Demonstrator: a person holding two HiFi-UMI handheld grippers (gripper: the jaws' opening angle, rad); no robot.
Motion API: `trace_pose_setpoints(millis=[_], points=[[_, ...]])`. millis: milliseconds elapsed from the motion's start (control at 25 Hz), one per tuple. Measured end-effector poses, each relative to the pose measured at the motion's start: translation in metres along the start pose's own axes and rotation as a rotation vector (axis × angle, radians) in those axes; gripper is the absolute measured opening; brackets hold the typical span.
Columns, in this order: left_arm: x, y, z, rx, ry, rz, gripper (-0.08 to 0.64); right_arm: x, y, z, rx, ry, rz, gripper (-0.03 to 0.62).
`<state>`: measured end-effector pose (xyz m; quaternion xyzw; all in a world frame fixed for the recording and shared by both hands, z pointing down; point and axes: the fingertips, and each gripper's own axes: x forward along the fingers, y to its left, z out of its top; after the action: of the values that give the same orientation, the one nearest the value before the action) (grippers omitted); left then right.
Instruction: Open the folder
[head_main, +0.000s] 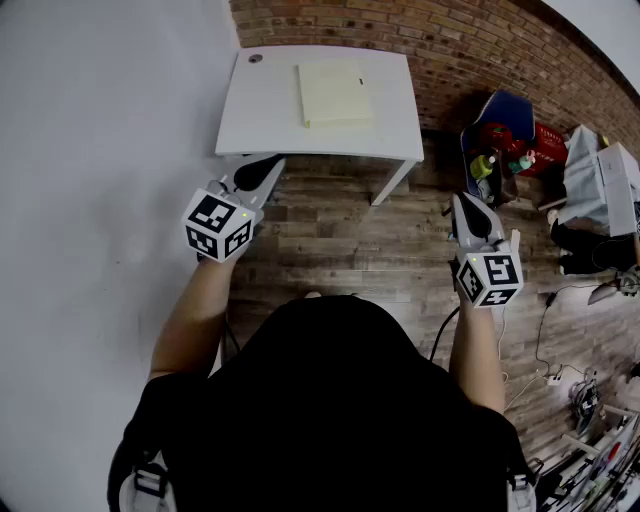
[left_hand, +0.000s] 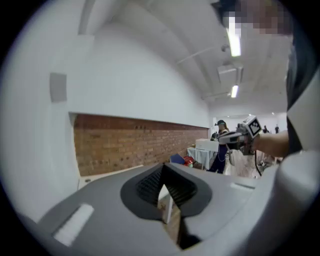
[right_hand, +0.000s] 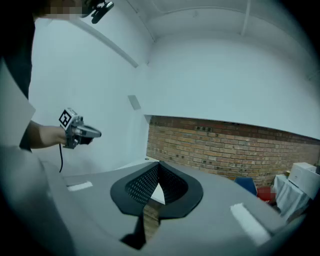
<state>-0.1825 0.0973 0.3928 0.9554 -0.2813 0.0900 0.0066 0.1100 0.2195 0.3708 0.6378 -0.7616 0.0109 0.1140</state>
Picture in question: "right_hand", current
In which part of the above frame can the red bag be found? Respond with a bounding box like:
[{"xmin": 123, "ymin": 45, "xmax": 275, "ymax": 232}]
[{"xmin": 256, "ymin": 186, "xmax": 276, "ymax": 202}]

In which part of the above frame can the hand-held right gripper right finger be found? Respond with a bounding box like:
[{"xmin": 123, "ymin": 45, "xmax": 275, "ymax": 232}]
[{"xmin": 147, "ymin": 161, "xmax": 286, "ymax": 256}]

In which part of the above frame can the person's left forearm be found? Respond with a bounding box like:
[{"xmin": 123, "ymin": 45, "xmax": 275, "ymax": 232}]
[{"xmin": 19, "ymin": 119, "xmax": 69, "ymax": 151}]

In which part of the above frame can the white chest harness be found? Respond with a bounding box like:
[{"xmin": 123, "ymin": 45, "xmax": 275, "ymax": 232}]
[{"xmin": 0, "ymin": 57, "xmax": 36, "ymax": 150}]

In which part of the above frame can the pale grey cloth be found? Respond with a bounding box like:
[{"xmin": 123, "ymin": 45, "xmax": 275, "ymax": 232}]
[{"xmin": 272, "ymin": 174, "xmax": 314, "ymax": 223}]

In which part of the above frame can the white box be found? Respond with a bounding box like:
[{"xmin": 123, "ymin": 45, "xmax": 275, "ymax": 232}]
[{"xmin": 287, "ymin": 161, "xmax": 320, "ymax": 201}]

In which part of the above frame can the person in dark clothing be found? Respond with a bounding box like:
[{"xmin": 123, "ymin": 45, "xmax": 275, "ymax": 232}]
[{"xmin": 0, "ymin": 0, "xmax": 36, "ymax": 101}]

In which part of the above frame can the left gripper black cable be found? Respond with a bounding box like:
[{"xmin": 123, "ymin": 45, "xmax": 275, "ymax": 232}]
[{"xmin": 58, "ymin": 143, "xmax": 64, "ymax": 174}]

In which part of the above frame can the black head-mounted camera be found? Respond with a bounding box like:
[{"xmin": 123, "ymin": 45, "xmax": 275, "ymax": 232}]
[{"xmin": 83, "ymin": 0, "xmax": 115, "ymax": 25}]

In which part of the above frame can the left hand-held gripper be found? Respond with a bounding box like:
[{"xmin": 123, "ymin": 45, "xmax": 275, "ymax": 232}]
[{"xmin": 58, "ymin": 106, "xmax": 103, "ymax": 150}]

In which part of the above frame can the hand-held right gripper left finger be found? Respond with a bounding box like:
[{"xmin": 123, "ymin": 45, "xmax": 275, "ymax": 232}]
[{"xmin": 41, "ymin": 161, "xmax": 160, "ymax": 256}]

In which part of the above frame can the blue chair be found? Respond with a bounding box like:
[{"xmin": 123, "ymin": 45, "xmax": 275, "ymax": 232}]
[{"xmin": 233, "ymin": 176, "xmax": 258, "ymax": 197}]

